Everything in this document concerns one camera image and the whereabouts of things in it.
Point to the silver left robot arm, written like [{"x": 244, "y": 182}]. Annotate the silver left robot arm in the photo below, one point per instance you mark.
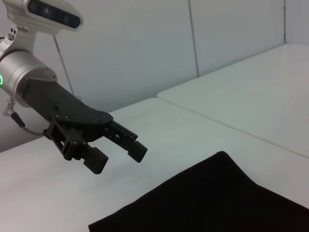
[{"x": 21, "y": 72}]

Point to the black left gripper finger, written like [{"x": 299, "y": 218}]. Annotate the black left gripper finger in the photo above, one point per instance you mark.
[{"x": 130, "y": 143}]

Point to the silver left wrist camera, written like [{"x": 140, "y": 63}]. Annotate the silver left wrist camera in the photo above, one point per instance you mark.
[{"x": 50, "y": 14}]

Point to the black shirt with FREE print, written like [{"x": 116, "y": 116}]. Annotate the black shirt with FREE print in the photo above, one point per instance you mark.
[{"x": 217, "y": 198}]

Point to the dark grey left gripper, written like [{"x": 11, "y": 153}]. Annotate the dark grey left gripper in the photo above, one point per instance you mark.
[{"x": 62, "y": 104}]

